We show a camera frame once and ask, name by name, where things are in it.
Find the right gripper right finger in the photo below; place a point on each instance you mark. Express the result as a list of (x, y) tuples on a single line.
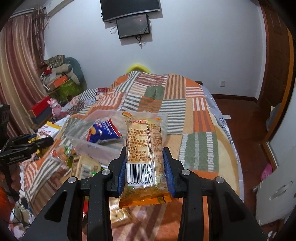
[(210, 207)]

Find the clear plastic storage bin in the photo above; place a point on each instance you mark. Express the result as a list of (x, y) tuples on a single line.
[(105, 152)]

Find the striped pink curtain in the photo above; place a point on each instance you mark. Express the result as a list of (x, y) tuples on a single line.
[(22, 54)]

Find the patchwork striped bedspread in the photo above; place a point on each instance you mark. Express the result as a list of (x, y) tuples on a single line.
[(195, 132)]

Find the person's left hand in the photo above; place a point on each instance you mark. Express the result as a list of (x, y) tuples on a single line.
[(16, 179)]

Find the grey stuffed toy pile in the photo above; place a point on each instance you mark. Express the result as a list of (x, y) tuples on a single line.
[(62, 65)]

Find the wall-mounted black television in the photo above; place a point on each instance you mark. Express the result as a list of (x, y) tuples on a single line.
[(113, 9)]

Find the orange biscuit packet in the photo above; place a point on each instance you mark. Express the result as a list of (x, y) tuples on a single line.
[(145, 179)]

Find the red gift box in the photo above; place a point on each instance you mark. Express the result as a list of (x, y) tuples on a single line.
[(39, 107)]

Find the blue snack bag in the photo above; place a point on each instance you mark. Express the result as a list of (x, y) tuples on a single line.
[(103, 131)]

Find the pink plush toy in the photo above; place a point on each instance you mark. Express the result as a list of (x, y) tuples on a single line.
[(55, 106)]

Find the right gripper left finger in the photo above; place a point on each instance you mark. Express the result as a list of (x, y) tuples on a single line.
[(61, 217)]

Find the green cardboard box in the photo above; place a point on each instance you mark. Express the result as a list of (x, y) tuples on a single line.
[(66, 92)]

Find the small black wall monitor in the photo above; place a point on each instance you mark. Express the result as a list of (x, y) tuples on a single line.
[(133, 26)]

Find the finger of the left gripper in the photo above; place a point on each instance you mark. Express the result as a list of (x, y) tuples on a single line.
[(41, 143)]

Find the white wall socket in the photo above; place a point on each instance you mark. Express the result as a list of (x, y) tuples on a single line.
[(222, 83)]

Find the orange sleeve forearm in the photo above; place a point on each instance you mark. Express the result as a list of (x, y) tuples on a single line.
[(5, 206)]

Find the brown wooden door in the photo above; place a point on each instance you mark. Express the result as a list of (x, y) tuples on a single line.
[(278, 80)]

